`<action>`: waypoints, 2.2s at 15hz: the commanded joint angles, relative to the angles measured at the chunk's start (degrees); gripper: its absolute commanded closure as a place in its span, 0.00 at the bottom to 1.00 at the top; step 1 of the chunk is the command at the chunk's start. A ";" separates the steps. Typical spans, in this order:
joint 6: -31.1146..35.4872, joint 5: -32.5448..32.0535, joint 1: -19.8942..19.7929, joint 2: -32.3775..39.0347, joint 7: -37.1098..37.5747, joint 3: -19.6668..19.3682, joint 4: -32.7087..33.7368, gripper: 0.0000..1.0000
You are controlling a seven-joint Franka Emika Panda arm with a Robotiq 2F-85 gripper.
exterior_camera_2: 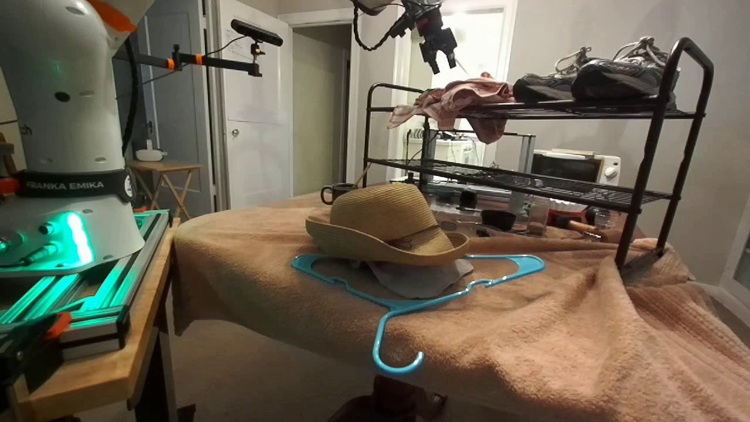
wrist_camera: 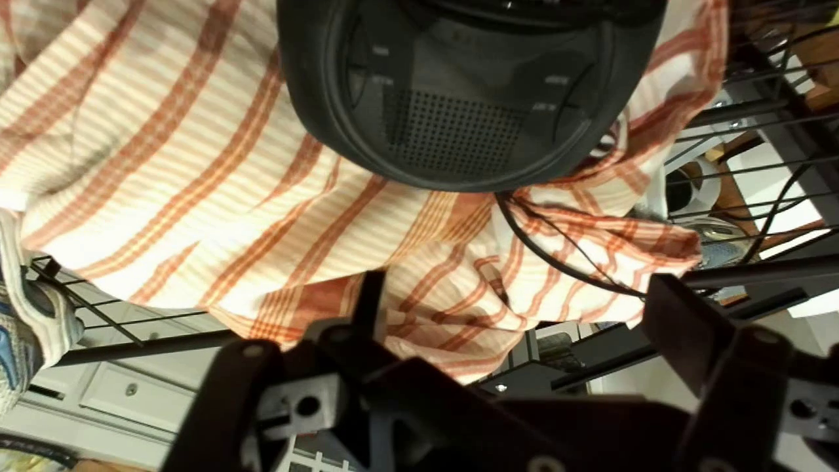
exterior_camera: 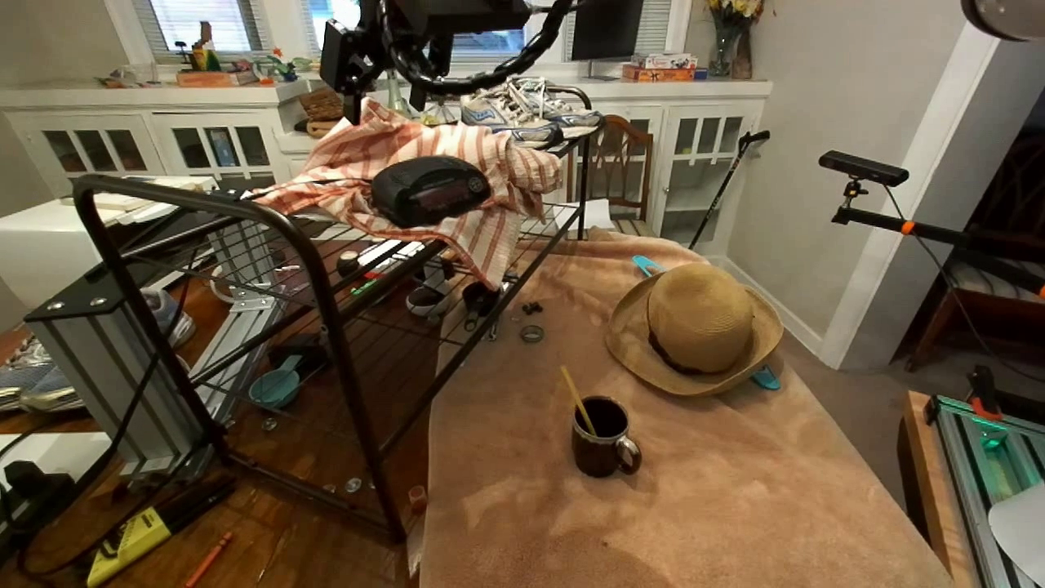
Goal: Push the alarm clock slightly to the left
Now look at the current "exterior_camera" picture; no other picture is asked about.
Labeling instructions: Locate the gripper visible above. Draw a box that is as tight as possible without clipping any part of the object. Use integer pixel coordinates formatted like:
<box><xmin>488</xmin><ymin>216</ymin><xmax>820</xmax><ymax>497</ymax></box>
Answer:
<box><xmin>319</xmin><ymin>0</ymin><xmax>458</xmax><ymax>125</ymax></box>

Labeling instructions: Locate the black alarm clock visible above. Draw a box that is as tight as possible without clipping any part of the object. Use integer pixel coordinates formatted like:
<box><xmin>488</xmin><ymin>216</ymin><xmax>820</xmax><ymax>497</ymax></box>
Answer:
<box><xmin>370</xmin><ymin>155</ymin><xmax>493</xmax><ymax>229</ymax></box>

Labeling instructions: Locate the woven basket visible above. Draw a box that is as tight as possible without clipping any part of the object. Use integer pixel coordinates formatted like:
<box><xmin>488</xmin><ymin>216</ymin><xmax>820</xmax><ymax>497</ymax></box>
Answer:
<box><xmin>296</xmin><ymin>86</ymin><xmax>347</xmax><ymax>139</ymax></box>

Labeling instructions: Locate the window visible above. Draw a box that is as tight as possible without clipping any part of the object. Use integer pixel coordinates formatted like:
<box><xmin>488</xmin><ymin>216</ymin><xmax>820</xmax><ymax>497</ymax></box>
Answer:
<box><xmin>131</xmin><ymin>0</ymin><xmax>273</xmax><ymax>56</ymax></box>
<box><xmin>299</xmin><ymin>0</ymin><xmax>531</xmax><ymax>60</ymax></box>

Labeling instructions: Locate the white and blue sneaker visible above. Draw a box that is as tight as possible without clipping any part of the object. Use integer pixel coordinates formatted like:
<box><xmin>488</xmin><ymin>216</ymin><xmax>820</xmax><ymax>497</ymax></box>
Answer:
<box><xmin>510</xmin><ymin>76</ymin><xmax>606</xmax><ymax>138</ymax></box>
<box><xmin>460</xmin><ymin>80</ymin><xmax>566</xmax><ymax>149</ymax></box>

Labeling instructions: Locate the red striped white cloth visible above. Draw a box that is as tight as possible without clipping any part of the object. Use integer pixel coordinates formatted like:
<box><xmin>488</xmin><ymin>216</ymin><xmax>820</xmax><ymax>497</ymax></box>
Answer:
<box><xmin>247</xmin><ymin>97</ymin><xmax>565</xmax><ymax>292</ymax></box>

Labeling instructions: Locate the heap of toys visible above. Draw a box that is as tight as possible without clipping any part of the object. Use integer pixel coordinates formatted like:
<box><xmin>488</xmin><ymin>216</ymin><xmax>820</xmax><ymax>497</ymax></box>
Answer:
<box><xmin>173</xmin><ymin>20</ymin><xmax>299</xmax><ymax>89</ymax></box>

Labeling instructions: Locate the black monitor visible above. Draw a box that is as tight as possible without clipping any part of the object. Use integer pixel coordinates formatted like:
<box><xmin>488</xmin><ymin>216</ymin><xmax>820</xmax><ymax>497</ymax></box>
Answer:
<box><xmin>569</xmin><ymin>0</ymin><xmax>647</xmax><ymax>81</ymax></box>

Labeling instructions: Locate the wooden chair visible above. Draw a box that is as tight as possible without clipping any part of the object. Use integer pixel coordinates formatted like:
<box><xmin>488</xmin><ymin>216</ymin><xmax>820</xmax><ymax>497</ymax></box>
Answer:
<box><xmin>585</xmin><ymin>114</ymin><xmax>656</xmax><ymax>239</ymax></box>

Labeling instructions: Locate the black metal shoe rack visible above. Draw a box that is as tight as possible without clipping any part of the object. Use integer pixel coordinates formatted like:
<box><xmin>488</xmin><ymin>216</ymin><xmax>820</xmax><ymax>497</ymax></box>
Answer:
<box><xmin>72</xmin><ymin>85</ymin><xmax>606</xmax><ymax>545</ymax></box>

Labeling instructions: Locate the stack of game boxes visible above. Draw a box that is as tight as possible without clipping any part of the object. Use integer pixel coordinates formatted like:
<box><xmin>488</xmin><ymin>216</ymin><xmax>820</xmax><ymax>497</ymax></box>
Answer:
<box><xmin>620</xmin><ymin>52</ymin><xmax>709</xmax><ymax>83</ymax></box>

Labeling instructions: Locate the white glass-door cabinet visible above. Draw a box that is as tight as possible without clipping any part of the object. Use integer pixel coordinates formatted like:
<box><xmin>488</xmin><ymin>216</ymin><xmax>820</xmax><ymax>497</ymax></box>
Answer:
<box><xmin>0</xmin><ymin>76</ymin><xmax>774</xmax><ymax>259</ymax></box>

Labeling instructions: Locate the vase with yellow flowers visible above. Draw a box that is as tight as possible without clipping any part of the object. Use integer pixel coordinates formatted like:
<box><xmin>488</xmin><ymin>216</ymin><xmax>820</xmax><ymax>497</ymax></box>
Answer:
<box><xmin>705</xmin><ymin>0</ymin><xmax>767</xmax><ymax>81</ymax></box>

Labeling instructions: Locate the grey sneaker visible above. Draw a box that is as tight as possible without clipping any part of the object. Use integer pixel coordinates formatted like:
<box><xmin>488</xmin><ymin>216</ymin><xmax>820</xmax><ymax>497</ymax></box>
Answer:
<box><xmin>0</xmin><ymin>337</ymin><xmax>86</xmax><ymax>415</ymax></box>
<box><xmin>137</xmin><ymin>288</ymin><xmax>198</xmax><ymax>350</ymax></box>

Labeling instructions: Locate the teal bowl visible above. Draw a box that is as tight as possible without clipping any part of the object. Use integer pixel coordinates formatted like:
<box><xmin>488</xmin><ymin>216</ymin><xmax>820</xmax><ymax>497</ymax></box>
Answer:
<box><xmin>248</xmin><ymin>368</ymin><xmax>302</xmax><ymax>410</ymax></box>

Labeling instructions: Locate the black walking stick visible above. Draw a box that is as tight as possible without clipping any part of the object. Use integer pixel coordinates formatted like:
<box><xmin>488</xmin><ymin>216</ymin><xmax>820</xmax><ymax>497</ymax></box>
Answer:
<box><xmin>687</xmin><ymin>128</ymin><xmax>772</xmax><ymax>251</ymax></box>

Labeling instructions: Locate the yellow stick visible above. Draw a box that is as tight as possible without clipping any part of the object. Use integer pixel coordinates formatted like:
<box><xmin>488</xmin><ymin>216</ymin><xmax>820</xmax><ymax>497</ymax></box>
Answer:
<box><xmin>558</xmin><ymin>364</ymin><xmax>598</xmax><ymax>437</ymax></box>

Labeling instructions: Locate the straw hat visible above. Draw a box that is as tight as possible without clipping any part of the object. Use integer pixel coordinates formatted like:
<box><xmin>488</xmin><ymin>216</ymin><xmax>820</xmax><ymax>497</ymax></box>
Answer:
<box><xmin>605</xmin><ymin>261</ymin><xmax>785</xmax><ymax>399</ymax></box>

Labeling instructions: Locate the dark brown mug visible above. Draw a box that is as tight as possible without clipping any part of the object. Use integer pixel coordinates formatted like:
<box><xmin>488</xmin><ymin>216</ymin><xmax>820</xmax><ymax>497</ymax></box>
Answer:
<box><xmin>571</xmin><ymin>396</ymin><xmax>643</xmax><ymax>479</ymax></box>

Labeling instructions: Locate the tan blanket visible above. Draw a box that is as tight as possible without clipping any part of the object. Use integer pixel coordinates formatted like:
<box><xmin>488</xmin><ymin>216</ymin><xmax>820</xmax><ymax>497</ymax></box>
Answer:
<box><xmin>418</xmin><ymin>228</ymin><xmax>957</xmax><ymax>588</ymax></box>

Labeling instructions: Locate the orange pen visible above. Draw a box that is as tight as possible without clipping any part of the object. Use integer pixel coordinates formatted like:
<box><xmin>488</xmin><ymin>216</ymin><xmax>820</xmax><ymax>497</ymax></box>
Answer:
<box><xmin>183</xmin><ymin>531</ymin><xmax>235</xmax><ymax>588</ymax></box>

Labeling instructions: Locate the yellow and black tool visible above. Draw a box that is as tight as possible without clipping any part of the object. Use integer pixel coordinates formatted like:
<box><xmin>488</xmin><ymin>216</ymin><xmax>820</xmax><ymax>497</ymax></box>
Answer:
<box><xmin>85</xmin><ymin>505</ymin><xmax>174</xmax><ymax>588</ymax></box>

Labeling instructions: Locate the red and black clamp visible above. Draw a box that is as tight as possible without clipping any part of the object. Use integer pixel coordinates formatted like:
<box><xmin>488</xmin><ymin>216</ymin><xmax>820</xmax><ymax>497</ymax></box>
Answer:
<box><xmin>967</xmin><ymin>364</ymin><xmax>1006</xmax><ymax>423</ymax></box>

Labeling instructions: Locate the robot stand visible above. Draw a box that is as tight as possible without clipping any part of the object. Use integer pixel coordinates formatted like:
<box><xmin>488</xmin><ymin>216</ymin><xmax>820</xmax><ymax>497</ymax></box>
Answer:
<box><xmin>898</xmin><ymin>390</ymin><xmax>1045</xmax><ymax>588</ymax></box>

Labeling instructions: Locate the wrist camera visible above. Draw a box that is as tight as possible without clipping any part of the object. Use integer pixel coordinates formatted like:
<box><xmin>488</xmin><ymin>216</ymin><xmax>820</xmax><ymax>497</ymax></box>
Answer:
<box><xmin>457</xmin><ymin>0</ymin><xmax>534</xmax><ymax>34</ymax></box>

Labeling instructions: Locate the aluminium post with black plate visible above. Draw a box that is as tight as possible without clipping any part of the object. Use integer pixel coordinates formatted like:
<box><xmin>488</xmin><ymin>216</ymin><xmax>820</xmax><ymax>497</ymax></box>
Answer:
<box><xmin>24</xmin><ymin>281</ymin><xmax>207</xmax><ymax>479</ymax></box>

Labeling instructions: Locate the camera on mount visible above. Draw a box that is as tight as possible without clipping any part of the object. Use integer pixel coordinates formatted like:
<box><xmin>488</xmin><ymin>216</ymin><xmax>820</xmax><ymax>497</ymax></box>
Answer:
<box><xmin>818</xmin><ymin>149</ymin><xmax>1045</xmax><ymax>300</ymax></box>

